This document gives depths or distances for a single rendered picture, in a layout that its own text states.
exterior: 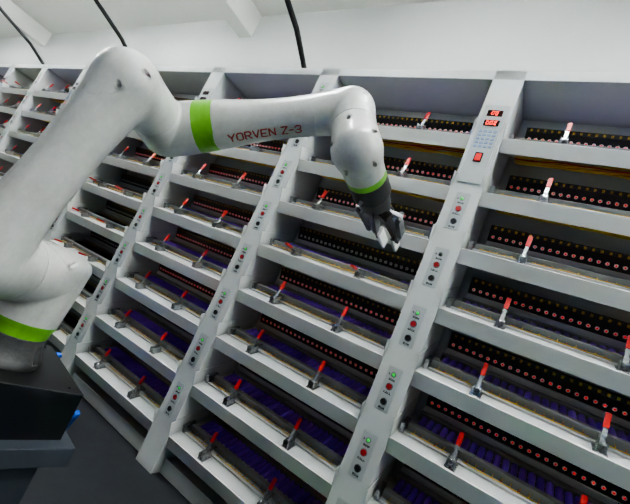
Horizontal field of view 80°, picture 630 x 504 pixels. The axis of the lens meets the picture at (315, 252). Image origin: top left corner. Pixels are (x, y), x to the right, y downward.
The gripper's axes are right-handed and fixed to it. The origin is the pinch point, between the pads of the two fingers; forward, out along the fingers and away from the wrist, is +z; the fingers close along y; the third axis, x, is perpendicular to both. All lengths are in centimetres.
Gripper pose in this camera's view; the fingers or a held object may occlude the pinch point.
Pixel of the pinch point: (388, 239)
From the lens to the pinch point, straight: 107.4
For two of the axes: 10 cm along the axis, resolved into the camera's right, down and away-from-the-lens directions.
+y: -8.1, -2.7, 5.3
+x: -4.8, 8.2, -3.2
